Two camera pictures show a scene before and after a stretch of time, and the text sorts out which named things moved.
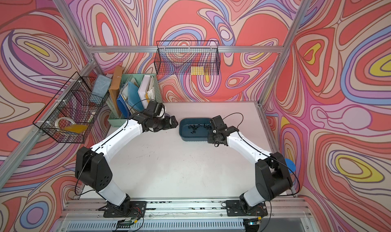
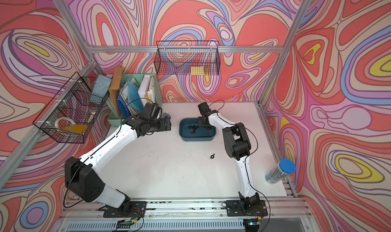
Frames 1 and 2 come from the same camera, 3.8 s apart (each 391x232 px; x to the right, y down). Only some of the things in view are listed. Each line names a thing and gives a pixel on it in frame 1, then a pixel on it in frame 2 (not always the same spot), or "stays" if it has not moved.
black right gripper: [210, 137] to [200, 122]
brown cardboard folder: [117, 73] stays
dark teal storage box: [195, 129] stays
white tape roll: [57, 121] stays
